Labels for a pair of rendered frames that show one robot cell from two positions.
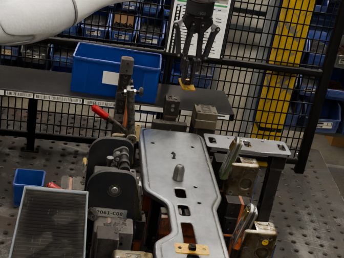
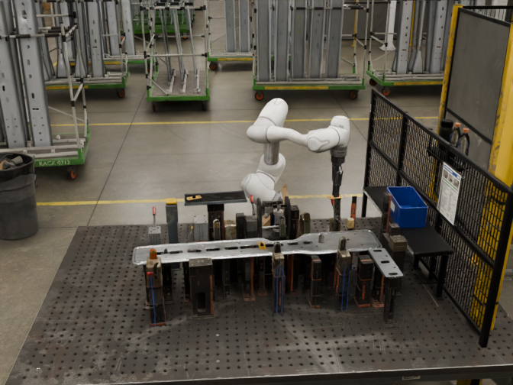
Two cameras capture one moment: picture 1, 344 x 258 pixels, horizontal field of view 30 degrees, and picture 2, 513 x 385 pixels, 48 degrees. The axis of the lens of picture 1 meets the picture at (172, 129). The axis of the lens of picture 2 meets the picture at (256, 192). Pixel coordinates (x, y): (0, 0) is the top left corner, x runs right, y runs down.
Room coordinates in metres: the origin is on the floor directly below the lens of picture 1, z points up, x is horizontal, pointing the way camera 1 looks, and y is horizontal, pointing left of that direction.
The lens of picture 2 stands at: (1.33, -2.91, 2.58)
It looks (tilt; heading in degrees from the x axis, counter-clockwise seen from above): 24 degrees down; 91
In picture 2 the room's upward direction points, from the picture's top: straight up
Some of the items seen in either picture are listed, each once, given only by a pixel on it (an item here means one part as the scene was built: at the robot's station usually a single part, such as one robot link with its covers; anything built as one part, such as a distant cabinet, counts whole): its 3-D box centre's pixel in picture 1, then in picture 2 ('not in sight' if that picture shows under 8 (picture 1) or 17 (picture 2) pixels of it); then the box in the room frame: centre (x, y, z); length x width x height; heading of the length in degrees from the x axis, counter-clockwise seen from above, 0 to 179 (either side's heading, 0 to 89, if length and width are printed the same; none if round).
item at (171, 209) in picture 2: not in sight; (173, 236); (0.76, 0.15, 0.92); 0.08 x 0.08 x 0.44; 10
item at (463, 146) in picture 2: not in sight; (463, 146); (2.39, 0.09, 1.53); 0.06 x 0.06 x 0.20
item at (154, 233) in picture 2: not in sight; (156, 257); (0.69, -0.03, 0.88); 0.11 x 0.10 x 0.36; 100
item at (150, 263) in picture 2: not in sight; (156, 291); (0.75, -0.38, 0.88); 0.15 x 0.11 x 0.36; 100
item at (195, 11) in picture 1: (198, 16); (337, 163); (1.70, -0.02, 1.46); 0.08 x 0.07 x 0.09; 101
